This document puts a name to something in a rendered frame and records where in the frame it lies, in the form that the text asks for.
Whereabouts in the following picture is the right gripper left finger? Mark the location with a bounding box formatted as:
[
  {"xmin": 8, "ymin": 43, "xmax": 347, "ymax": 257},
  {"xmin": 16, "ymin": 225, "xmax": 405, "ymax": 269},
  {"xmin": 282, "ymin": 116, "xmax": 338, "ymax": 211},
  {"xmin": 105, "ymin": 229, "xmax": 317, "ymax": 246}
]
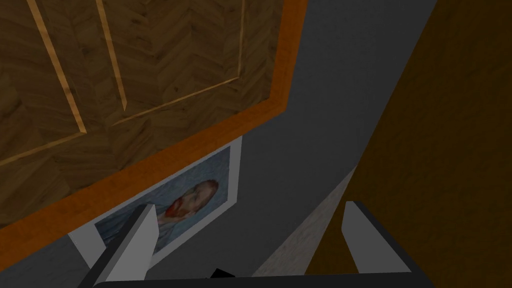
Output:
[{"xmin": 77, "ymin": 203, "xmax": 159, "ymax": 288}]

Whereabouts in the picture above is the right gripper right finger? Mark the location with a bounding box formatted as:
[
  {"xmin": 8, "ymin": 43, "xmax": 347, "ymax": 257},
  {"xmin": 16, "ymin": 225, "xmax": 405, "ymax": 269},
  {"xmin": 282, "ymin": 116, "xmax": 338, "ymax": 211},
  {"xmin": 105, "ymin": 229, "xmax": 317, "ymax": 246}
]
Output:
[{"xmin": 340, "ymin": 200, "xmax": 413, "ymax": 275}]

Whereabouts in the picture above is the white framed portrait painting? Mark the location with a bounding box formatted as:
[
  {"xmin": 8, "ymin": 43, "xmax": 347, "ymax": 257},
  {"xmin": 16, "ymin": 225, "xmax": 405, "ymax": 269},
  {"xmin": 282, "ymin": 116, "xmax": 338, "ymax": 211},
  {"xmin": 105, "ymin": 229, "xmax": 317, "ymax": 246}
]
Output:
[{"xmin": 67, "ymin": 135, "xmax": 244, "ymax": 270}]

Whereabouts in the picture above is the brown panelled wooden door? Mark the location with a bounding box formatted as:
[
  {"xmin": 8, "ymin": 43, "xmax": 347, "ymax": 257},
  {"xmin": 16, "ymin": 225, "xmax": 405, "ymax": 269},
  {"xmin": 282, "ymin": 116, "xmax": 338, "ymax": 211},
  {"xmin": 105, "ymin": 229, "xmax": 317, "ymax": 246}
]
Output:
[{"xmin": 0, "ymin": 0, "xmax": 285, "ymax": 230}]

